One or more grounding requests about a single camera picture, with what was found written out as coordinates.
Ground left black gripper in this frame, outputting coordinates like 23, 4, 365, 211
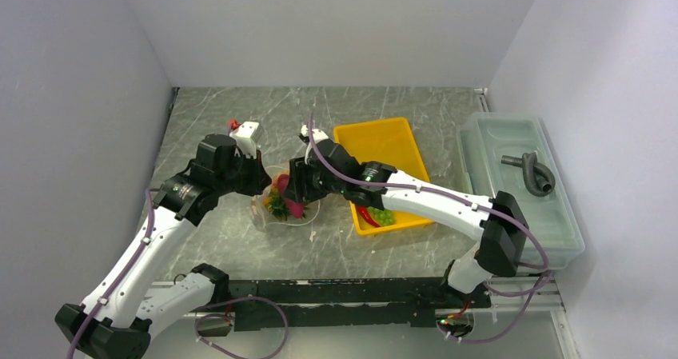
215, 146, 272, 196

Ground purple toy eggplant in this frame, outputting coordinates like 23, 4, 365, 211
275, 174, 305, 219

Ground orange toy pineapple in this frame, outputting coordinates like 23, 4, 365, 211
263, 185, 291, 221

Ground clear dotted zip top bag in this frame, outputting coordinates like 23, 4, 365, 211
249, 166, 321, 230

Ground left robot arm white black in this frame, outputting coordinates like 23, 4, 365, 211
55, 130, 271, 358

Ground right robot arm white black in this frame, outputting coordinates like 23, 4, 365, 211
283, 139, 527, 307

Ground red toy chili pepper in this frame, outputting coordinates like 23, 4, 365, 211
355, 205, 381, 228

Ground green toy grapes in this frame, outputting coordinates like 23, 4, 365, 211
369, 207, 395, 227

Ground yellow plastic tray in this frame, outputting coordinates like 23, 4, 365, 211
333, 117, 433, 237

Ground clear plastic storage box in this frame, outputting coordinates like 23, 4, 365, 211
457, 113, 585, 270

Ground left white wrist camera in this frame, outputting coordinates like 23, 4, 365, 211
227, 120, 263, 159

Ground black base frame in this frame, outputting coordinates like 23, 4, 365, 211
196, 277, 491, 332

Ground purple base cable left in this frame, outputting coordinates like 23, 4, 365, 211
193, 296, 289, 359

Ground grey corrugated hose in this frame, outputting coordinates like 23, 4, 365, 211
500, 151, 556, 198

